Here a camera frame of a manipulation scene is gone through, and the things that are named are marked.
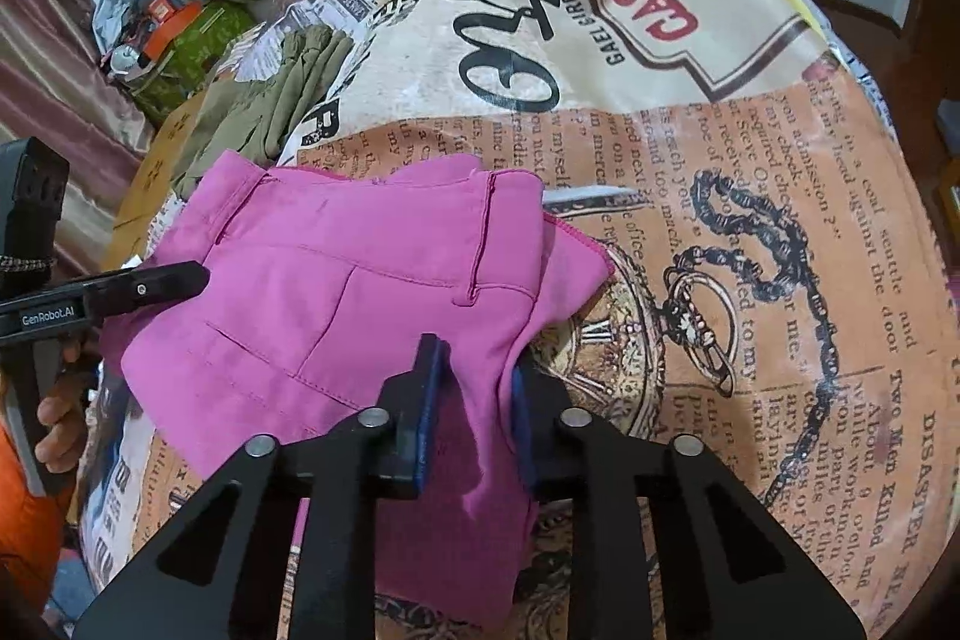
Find green patterned cloth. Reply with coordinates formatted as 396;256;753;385
135;0;256;124

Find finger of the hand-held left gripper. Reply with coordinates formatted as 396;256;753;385
82;260;211;320

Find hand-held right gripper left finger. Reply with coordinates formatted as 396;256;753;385
71;332;452;640

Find pink pants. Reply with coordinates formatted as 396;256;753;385
101;152;612;630

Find person's orange clothing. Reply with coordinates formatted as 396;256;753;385
0;422;76;615

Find person's left hand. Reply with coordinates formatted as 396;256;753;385
37;340;89;497

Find striped brown curtain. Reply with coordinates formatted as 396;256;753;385
0;0;162;251

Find olive green pants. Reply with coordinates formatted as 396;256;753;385
169;25;357;199

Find brown paw-print board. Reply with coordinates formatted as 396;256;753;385
112;100;211;244

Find orange box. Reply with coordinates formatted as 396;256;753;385
146;0;203;60

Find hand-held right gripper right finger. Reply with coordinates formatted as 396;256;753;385
512;357;892;640

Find printed newspaper-pattern blanket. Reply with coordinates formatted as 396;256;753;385
75;0;960;640

